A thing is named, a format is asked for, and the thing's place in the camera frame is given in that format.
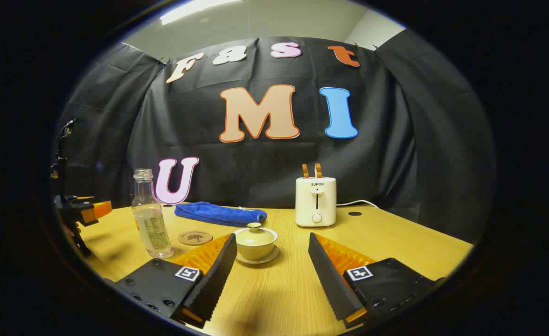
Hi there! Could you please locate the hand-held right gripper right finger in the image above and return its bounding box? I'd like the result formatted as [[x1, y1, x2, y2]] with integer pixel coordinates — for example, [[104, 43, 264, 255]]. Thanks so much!
[[308, 232, 447, 329]]

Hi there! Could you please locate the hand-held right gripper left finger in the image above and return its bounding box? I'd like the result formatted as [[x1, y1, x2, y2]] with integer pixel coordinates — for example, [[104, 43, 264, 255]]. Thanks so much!
[[104, 232, 238, 329]]

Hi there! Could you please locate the round cork coaster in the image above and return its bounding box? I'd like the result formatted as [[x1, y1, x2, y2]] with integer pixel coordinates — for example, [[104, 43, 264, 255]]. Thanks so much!
[[178, 230, 214, 246]]

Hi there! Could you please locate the cream ceramic teacup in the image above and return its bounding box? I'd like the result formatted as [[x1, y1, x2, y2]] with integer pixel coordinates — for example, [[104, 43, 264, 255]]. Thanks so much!
[[233, 228, 278, 260]]

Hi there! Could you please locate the clear plastic water bottle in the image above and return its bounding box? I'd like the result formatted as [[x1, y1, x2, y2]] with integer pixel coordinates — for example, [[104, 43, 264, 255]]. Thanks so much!
[[131, 168, 174, 259]]

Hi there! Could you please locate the cream ceramic saucer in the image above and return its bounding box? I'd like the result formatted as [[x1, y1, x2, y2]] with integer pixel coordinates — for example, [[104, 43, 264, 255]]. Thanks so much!
[[235, 245, 279, 265]]

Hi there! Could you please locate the blue folded towel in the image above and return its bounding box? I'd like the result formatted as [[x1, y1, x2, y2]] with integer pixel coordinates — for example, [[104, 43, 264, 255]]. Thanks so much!
[[174, 201, 268, 228]]

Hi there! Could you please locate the cream toaster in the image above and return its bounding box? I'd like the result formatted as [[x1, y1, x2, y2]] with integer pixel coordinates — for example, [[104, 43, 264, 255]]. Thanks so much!
[[295, 176, 337, 228]]

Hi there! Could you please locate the black backdrop cloth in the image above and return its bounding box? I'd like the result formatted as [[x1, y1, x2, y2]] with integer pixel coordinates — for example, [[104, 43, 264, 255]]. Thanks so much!
[[53, 36, 496, 243]]

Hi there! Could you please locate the white power cable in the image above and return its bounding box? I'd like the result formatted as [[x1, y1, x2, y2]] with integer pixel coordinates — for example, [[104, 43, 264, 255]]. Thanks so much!
[[336, 200, 380, 209]]

